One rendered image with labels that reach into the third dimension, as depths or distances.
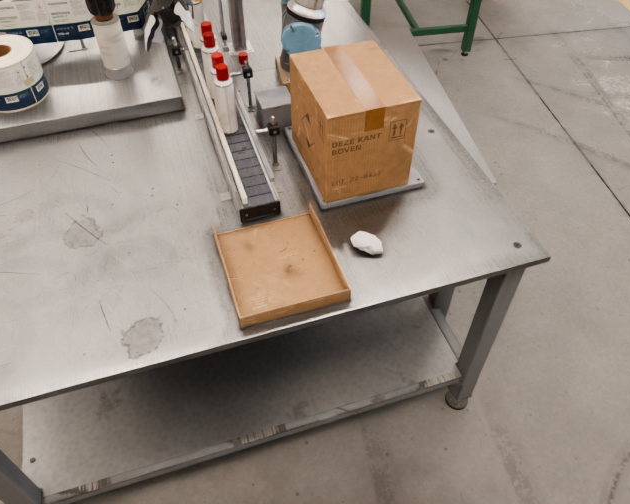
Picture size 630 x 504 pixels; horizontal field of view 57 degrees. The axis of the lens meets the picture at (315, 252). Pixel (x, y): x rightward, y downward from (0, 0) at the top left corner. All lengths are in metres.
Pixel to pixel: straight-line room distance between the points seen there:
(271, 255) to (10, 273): 0.63
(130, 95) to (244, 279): 0.81
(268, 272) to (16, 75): 0.99
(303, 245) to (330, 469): 0.87
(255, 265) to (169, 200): 0.34
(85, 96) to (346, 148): 0.92
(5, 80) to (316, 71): 0.93
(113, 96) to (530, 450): 1.79
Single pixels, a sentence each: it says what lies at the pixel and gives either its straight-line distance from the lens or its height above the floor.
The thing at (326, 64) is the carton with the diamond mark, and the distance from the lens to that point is 1.55.
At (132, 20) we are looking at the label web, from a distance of 2.21.
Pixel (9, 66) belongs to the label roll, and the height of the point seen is 1.02.
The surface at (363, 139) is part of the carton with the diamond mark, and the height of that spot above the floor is 1.04.
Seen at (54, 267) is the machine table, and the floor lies 0.83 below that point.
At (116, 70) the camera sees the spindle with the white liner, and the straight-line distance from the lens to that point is 2.02.
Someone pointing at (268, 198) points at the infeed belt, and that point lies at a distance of 1.50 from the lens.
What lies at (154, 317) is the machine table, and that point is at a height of 0.83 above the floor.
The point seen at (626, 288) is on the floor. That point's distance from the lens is 2.74.
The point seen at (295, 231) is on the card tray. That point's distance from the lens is 1.47.
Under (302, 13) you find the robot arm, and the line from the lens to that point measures 1.76.
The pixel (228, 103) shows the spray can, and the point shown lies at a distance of 1.66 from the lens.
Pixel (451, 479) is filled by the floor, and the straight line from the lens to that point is 2.07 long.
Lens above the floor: 1.90
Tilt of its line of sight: 48 degrees down
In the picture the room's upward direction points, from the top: straight up
